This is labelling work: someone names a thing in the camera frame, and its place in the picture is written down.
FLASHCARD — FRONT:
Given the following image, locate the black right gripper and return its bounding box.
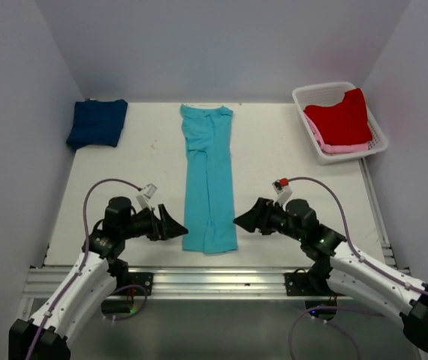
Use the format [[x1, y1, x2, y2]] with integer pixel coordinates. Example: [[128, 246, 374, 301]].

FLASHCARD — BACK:
[[233, 196, 304, 242]]

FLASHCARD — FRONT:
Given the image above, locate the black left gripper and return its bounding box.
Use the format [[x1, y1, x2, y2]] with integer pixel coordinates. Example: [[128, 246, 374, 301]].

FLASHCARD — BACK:
[[121, 202, 187, 241]]

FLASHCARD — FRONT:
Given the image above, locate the turquoise t shirt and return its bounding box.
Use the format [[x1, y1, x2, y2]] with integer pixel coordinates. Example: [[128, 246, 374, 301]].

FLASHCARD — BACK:
[[180, 104, 238, 254]]

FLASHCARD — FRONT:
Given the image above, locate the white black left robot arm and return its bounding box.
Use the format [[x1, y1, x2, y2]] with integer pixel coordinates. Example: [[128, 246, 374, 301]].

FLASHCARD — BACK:
[[8, 196, 188, 359]]

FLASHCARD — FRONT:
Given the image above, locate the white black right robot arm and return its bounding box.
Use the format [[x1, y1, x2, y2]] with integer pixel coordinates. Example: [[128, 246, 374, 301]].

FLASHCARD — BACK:
[[234, 198, 428, 353]]

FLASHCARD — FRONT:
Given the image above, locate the pink t shirt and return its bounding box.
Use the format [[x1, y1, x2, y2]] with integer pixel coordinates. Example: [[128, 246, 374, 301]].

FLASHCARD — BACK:
[[306, 115, 369, 155]]

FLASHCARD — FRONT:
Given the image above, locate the folded navy blue t shirt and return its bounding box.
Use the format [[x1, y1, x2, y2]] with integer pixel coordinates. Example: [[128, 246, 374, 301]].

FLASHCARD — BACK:
[[66, 99, 128, 150]]

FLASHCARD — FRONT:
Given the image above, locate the white plastic laundry basket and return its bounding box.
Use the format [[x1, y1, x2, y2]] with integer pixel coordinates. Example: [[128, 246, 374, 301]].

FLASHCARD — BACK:
[[292, 82, 388, 165]]

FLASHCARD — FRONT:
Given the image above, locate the red t shirt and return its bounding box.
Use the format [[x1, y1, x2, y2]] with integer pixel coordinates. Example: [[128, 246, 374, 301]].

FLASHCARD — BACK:
[[304, 88, 372, 146]]

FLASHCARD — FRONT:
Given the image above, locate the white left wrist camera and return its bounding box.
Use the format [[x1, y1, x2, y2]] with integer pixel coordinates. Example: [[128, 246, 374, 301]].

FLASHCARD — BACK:
[[136, 183, 158, 209]]

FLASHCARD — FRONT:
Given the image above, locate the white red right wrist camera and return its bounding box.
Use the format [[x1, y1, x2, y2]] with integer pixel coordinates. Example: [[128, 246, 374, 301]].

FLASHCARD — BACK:
[[272, 178, 293, 207]]

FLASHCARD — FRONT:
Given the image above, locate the aluminium mounting rail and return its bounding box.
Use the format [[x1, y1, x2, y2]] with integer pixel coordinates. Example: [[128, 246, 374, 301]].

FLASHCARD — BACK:
[[21, 160, 397, 301]]

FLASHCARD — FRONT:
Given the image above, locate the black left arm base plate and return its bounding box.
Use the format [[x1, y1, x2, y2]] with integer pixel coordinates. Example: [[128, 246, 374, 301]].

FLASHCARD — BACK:
[[124, 271, 154, 297]]

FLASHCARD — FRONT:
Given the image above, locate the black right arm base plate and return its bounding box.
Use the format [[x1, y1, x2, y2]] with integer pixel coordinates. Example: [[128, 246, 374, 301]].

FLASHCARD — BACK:
[[283, 268, 335, 297]]

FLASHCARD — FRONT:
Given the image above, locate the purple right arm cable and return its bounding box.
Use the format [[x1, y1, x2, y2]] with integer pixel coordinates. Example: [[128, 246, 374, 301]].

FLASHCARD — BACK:
[[288, 176, 428, 360]]

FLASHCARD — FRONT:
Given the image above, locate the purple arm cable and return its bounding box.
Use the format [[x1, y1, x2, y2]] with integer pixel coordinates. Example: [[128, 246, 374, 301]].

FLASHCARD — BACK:
[[24, 178, 149, 360], [288, 176, 428, 360]]

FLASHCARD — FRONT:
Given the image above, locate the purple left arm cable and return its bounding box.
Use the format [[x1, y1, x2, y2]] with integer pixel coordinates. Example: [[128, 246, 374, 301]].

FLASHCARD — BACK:
[[24, 178, 149, 360]]

